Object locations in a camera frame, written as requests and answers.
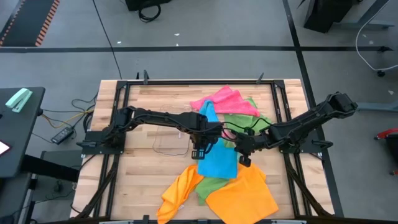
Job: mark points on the red and black chair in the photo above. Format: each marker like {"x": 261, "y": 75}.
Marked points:
{"x": 385, "y": 133}

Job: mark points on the grey table foot bar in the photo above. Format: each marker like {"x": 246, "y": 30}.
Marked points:
{"x": 379, "y": 107}

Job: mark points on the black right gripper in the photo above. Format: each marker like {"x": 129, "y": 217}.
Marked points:
{"x": 252, "y": 143}

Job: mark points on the black frame clamp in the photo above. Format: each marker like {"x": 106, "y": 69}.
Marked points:
{"x": 259, "y": 79}
{"x": 145, "y": 76}

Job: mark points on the black equipment box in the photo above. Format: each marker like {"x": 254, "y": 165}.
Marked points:
{"x": 146, "y": 3}

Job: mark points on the black caster wheel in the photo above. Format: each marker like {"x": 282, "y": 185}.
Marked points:
{"x": 381, "y": 74}

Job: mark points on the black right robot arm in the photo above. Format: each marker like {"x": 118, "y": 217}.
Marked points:
{"x": 311, "y": 118}

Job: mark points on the black metal table frame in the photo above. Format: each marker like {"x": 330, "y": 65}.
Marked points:
{"x": 186, "y": 82}

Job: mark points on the green microfiber towel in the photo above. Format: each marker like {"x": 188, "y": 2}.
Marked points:
{"x": 242, "y": 119}
{"x": 208, "y": 188}

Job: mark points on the black side desk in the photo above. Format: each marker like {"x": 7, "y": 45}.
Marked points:
{"x": 18, "y": 140}

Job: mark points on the black desk base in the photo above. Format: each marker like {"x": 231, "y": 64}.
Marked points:
{"x": 323, "y": 15}

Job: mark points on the orange microfiber towel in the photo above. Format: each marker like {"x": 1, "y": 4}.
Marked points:
{"x": 178, "y": 194}
{"x": 242, "y": 199}

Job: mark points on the black desk underframe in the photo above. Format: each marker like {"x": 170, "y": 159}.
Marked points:
{"x": 46, "y": 168}

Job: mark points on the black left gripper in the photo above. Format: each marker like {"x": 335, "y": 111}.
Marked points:
{"x": 206, "y": 135}

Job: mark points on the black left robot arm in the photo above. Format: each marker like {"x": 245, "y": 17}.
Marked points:
{"x": 168, "y": 118}

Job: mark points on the mint green stapler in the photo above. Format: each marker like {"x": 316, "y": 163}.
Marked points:
{"x": 18, "y": 99}

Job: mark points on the grey desk leg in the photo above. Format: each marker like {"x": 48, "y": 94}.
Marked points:
{"x": 367, "y": 25}

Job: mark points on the clear plastic bin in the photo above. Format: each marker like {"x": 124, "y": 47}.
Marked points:
{"x": 168, "y": 143}

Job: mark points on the black power adapter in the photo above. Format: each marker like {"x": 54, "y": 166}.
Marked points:
{"x": 62, "y": 135}

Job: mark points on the black mat with orange stripes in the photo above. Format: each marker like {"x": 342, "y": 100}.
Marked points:
{"x": 28, "y": 21}

